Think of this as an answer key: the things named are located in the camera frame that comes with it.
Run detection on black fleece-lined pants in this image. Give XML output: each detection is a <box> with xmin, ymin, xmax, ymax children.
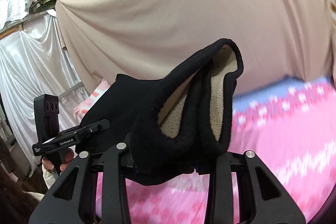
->
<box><xmin>76</xmin><ymin>39</ymin><xmax>243</xmax><ymax>186</ymax></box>

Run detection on person's left hand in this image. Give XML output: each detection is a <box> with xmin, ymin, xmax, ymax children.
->
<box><xmin>42</xmin><ymin>148</ymin><xmax>75</xmax><ymax>172</ymax></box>

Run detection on white cartoon face pillow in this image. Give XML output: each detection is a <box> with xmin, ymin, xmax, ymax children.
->
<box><xmin>73</xmin><ymin>79</ymin><xmax>111</xmax><ymax>121</ymax></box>

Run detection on white satin cloth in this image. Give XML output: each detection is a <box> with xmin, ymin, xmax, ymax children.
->
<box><xmin>1</xmin><ymin>14</ymin><xmax>89</xmax><ymax>171</ymax></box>

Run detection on pink floral bed sheet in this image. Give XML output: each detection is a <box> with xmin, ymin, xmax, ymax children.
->
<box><xmin>126</xmin><ymin>78</ymin><xmax>335</xmax><ymax>223</ymax></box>

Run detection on beige draped curtain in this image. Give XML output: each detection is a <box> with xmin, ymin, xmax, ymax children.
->
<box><xmin>56</xmin><ymin>0</ymin><xmax>335</xmax><ymax>93</ymax></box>

